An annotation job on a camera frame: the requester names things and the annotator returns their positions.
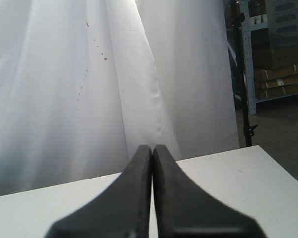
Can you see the black tripod stand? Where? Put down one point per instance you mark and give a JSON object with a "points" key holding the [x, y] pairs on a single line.
{"points": [[237, 20]]}

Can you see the brown cardboard boxes on shelf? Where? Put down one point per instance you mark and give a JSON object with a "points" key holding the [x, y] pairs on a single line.
{"points": [[275, 72]]}

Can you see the white backdrop curtain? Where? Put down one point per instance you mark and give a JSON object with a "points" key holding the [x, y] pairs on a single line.
{"points": [[83, 83]]}

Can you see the blue metal shelf rack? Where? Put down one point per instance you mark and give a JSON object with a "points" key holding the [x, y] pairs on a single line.
{"points": [[267, 22]]}

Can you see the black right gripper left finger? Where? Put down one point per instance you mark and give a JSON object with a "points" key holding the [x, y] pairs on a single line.
{"points": [[120, 211]]}

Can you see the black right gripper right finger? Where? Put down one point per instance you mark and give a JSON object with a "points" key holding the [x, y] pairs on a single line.
{"points": [[184, 210]]}

